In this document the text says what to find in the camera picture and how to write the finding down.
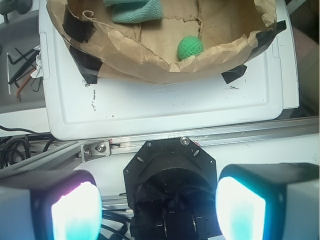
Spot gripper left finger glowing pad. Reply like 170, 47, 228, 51
0, 170, 102, 240

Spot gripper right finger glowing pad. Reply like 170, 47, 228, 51
215, 162, 320, 240

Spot green dimpled ball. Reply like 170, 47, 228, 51
177, 36, 204, 60

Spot white plastic board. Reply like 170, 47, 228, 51
39, 0, 299, 140

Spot orange bent tool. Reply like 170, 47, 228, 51
15, 76, 31, 101

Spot grey tool tray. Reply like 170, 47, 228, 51
0, 10, 45, 114

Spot black hex keys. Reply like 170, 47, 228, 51
5, 47, 40, 96

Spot brown paper bag tray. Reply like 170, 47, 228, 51
46, 0, 286, 84

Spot teal folded cloth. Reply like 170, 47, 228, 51
103, 0, 164, 24

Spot aluminium frame rail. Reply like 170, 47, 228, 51
2, 116, 320, 171

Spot metal corner bracket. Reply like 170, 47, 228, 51
80, 139, 111, 159

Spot black cables bundle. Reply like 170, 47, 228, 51
0, 124, 58, 171

